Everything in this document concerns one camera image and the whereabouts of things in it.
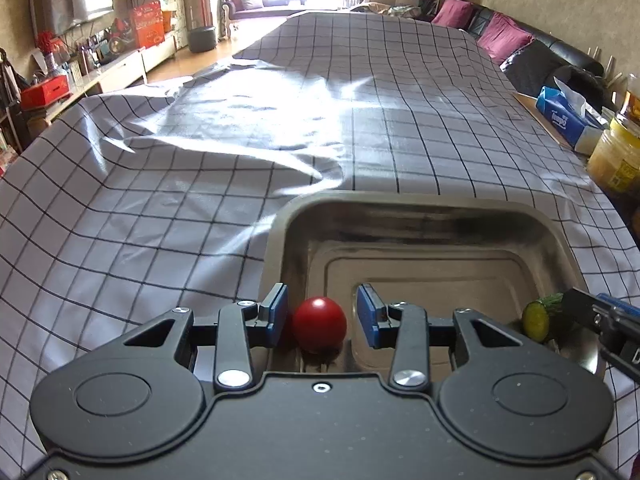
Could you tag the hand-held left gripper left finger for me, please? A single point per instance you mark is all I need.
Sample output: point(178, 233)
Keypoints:
point(274, 312)

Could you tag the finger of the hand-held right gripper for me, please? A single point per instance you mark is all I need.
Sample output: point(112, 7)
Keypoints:
point(582, 307)
point(620, 304)

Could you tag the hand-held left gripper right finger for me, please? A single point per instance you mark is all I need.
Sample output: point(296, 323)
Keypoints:
point(367, 315)

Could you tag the red tomato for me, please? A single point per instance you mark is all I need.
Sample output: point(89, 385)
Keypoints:
point(320, 324)

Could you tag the cucumber piece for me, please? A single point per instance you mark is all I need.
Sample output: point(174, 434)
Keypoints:
point(536, 317)

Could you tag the metal tray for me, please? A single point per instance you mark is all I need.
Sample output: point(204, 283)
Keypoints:
point(425, 240)

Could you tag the grey checkered tablecloth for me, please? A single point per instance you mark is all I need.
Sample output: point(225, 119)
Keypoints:
point(200, 210)

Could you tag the yellow lidded jar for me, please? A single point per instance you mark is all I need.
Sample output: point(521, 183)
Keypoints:
point(612, 160)

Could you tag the blue tissue pack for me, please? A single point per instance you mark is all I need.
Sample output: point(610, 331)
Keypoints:
point(560, 117)

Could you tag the wooden tray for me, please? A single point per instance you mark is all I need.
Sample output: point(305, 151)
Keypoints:
point(545, 117)

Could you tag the yellow oil bottle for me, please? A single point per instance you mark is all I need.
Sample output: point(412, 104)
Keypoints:
point(631, 105)

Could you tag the dark grey pillow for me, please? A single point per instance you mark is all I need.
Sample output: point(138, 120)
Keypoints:
point(532, 67)

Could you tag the black leather sofa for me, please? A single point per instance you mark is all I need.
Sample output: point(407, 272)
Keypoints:
point(575, 52)

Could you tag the grey round stool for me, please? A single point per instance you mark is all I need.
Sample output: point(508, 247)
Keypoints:
point(202, 40)

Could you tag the large purple pillow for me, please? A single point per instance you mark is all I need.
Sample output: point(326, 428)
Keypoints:
point(502, 35)

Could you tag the white low television cabinet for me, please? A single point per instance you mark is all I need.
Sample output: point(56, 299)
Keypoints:
point(120, 67)

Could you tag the purple chaise lounge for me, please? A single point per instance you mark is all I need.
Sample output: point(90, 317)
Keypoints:
point(250, 7)

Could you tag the red gift bag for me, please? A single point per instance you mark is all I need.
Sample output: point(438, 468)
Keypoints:
point(147, 25)

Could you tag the small purple pillow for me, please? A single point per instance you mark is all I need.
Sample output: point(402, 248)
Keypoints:
point(452, 11)

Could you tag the red box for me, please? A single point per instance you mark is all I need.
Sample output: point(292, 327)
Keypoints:
point(45, 92)

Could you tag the red flowers in vase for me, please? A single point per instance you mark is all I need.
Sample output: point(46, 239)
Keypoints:
point(47, 45)

